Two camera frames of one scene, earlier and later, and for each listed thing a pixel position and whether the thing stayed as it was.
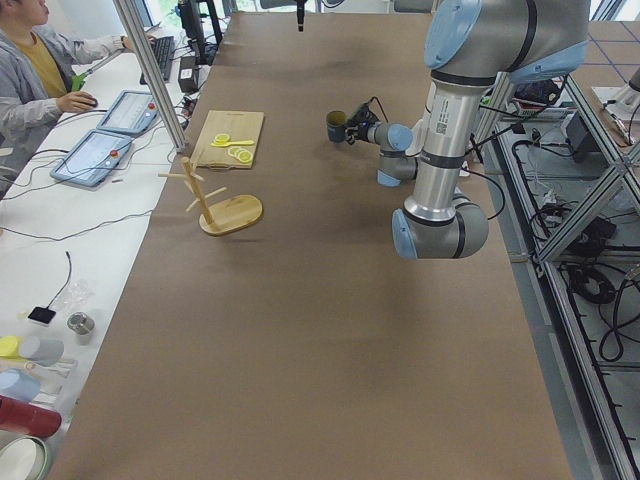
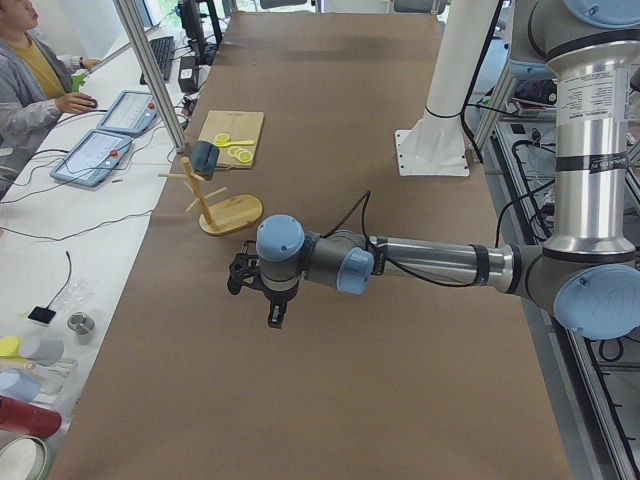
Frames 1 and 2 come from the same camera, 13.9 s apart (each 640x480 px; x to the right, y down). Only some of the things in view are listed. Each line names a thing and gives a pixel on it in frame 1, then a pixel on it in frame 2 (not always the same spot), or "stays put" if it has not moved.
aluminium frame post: x=131 y=20 stays put
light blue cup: x=16 y=383 stays put
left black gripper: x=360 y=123 -> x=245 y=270
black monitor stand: x=190 y=17 stays put
